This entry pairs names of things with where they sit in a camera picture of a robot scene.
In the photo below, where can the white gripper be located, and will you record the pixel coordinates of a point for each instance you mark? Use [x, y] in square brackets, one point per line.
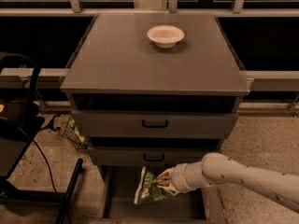
[177, 178]

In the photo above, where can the green jalapeno chip bag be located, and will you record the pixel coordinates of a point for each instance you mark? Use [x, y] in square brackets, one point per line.
[148, 190]

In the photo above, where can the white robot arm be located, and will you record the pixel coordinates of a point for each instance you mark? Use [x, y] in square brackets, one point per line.
[217, 170]

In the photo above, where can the grey bottom drawer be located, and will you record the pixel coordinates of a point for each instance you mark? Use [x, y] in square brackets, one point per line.
[121, 183]

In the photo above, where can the grey drawer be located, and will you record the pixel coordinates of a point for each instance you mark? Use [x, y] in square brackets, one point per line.
[129, 151]
[188, 116]
[121, 183]

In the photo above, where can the grey middle drawer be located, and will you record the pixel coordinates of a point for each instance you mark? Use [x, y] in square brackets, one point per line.
[129, 151]

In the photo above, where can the grey drawer cabinet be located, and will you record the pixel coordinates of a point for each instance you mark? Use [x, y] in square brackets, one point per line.
[118, 58]

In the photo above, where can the grey top drawer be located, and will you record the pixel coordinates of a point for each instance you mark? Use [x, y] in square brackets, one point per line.
[188, 116]

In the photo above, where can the white bowl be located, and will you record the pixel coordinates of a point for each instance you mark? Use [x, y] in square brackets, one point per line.
[165, 36]

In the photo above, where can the black middle drawer handle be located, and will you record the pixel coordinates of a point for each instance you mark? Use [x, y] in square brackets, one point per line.
[153, 158]

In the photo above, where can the black drawer handle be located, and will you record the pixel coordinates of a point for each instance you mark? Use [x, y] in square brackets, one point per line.
[153, 158]
[154, 124]

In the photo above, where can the black top drawer handle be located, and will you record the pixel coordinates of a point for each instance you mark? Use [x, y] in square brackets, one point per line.
[154, 124]

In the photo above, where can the wire basket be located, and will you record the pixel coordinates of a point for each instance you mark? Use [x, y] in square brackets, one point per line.
[72, 134]

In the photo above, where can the black chair frame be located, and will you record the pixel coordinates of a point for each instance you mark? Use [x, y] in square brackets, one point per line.
[16, 137]

